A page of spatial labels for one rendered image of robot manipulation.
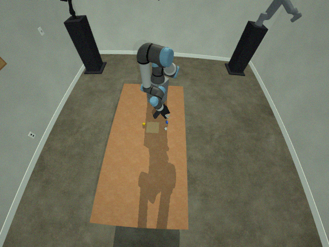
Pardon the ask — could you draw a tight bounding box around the tan square mat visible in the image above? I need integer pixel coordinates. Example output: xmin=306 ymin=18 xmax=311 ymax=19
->
xmin=146 ymin=121 xmax=159 ymax=133

